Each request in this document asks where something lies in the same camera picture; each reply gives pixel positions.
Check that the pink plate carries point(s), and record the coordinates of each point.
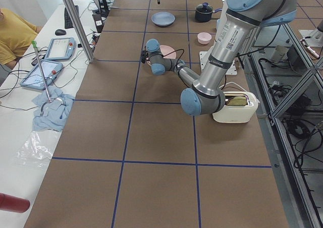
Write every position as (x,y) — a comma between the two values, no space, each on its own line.
(167,51)

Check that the light blue plate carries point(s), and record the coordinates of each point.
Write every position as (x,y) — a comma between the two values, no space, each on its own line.
(163,19)

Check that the glass pot lid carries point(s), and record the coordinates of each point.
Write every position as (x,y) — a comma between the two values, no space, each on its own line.
(204,8)

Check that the dark blue pot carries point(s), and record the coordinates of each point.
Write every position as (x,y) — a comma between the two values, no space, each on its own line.
(202,18)

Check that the pink bowl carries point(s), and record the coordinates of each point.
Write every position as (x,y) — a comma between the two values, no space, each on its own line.
(204,38)

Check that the black keyboard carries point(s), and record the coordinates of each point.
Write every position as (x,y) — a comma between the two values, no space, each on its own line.
(67,20)

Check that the upper teach pendant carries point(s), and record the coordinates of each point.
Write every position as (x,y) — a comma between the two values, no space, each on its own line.
(60,49)

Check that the teach pendant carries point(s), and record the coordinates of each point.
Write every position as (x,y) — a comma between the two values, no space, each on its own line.
(60,49)
(34,79)

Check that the black computer mouse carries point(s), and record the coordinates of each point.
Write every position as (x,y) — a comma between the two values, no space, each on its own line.
(60,32)

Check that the cream toaster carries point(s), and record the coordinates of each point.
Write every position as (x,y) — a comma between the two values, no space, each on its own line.
(237,114)

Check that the bread slice in toaster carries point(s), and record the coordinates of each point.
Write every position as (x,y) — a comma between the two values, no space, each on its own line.
(237,101)

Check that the metal rod green tip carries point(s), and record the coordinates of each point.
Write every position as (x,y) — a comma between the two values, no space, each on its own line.
(34,44)

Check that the lower teach pendant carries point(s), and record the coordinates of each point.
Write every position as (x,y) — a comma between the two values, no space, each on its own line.
(34,79)

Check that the light blue cloth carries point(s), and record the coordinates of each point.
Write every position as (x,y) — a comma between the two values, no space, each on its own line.
(52,115)

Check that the person in yellow shirt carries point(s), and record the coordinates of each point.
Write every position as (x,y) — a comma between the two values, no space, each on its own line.
(16,36)

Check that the clear plastic bag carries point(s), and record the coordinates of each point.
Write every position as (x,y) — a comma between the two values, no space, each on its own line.
(37,151)

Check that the red cylinder bottle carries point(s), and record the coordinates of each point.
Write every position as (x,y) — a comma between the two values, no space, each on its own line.
(14,204)

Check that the aluminium frame post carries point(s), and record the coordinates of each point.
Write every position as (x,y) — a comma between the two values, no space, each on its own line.
(79,29)

